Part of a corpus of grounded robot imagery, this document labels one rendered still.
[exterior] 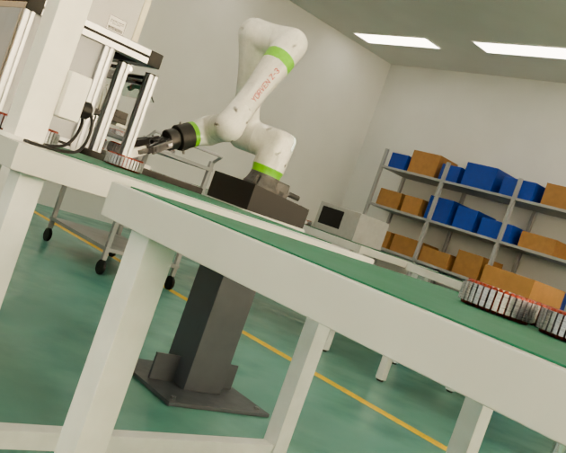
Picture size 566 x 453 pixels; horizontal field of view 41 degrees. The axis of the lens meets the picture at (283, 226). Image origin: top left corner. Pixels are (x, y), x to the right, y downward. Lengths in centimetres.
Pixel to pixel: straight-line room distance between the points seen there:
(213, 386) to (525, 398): 251
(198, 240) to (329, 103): 959
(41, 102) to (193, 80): 762
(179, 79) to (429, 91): 354
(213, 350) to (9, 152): 172
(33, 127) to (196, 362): 166
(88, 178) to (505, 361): 102
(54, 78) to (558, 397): 114
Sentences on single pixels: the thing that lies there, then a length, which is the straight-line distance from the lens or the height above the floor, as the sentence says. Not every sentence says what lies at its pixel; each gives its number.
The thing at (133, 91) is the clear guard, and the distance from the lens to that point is 297.
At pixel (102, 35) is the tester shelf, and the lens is 231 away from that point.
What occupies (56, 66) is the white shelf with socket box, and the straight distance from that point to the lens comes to 150.
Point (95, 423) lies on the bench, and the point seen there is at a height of 42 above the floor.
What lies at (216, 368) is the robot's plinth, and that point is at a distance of 303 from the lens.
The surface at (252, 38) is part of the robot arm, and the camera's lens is 292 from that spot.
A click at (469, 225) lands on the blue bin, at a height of 135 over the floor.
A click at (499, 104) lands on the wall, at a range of 991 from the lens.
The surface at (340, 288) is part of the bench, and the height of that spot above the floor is 74.
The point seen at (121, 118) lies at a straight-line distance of 257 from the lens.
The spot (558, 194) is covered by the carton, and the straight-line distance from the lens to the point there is 852.
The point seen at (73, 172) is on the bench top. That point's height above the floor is 73.
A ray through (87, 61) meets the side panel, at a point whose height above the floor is 101.
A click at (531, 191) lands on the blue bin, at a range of 864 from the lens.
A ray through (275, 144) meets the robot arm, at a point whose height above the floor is 102.
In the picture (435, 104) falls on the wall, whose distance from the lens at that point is 1047.
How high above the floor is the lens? 79
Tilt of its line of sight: 1 degrees down
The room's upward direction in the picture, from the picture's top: 19 degrees clockwise
